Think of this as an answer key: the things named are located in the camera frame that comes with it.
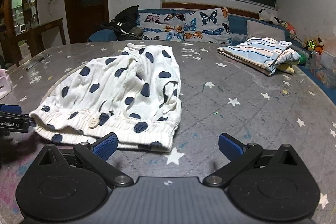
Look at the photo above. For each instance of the blue sofa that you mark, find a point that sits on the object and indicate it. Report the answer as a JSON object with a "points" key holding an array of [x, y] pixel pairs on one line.
{"points": [[237, 23]]}

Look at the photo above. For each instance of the pink white cloth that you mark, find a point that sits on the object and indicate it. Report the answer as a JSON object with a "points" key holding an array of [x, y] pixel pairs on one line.
{"points": [[5, 82]]}

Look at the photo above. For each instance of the small black white plush toy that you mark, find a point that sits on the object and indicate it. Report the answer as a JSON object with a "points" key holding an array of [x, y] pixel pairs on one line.
{"points": [[278, 21]]}

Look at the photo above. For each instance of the butterfly print quilt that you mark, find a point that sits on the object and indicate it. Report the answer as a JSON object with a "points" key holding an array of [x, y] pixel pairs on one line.
{"points": [[183, 27]]}

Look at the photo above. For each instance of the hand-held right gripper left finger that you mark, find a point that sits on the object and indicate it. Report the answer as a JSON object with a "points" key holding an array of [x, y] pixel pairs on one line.
{"points": [[106, 146]]}

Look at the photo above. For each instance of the folded yellow cloth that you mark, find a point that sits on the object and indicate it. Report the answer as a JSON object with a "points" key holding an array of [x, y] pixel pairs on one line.
{"points": [[286, 68]]}

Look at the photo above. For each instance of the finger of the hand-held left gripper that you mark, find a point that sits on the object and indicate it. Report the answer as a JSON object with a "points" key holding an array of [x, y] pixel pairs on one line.
{"points": [[10, 109]]}

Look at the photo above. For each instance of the white polka dot shorts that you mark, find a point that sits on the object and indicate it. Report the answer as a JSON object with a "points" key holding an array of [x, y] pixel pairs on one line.
{"points": [[118, 87]]}

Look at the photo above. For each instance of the black pen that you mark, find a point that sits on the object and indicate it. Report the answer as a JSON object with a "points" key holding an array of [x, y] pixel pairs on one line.
{"points": [[36, 62]]}

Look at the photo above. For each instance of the grey star print tablecloth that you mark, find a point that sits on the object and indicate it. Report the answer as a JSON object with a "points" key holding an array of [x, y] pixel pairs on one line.
{"points": [[236, 98]]}

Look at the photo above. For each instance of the black jacket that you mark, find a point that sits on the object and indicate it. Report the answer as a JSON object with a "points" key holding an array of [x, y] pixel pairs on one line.
{"points": [[123, 22]]}

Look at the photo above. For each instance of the clear plastic toy box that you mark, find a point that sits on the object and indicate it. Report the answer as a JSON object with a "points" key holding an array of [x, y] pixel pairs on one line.
{"points": [[324, 69]]}

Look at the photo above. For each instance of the wooden glass display cabinet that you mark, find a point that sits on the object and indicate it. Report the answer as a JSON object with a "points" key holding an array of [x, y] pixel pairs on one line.
{"points": [[26, 3]]}

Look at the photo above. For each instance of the green ball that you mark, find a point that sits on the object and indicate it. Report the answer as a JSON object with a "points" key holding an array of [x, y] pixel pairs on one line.
{"points": [[303, 58]]}

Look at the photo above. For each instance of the brown wooden desk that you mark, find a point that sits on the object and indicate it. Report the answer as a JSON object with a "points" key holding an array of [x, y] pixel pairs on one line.
{"points": [[39, 29]]}

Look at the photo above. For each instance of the olive green cloth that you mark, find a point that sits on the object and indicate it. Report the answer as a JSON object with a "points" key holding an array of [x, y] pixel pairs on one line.
{"points": [[136, 33]]}

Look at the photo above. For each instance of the grey cushion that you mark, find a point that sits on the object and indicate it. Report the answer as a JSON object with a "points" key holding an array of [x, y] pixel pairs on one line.
{"points": [[265, 29]]}

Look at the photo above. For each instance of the brown orange plush toy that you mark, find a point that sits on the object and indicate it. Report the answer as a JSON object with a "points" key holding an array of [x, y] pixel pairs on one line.
{"points": [[319, 47]]}

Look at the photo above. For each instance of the folded blue striped clothing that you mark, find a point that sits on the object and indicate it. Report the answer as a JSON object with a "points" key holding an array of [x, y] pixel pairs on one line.
{"points": [[257, 53]]}

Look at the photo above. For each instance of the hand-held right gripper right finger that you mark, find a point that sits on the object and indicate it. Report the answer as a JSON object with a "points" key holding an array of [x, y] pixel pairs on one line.
{"points": [[231, 147]]}

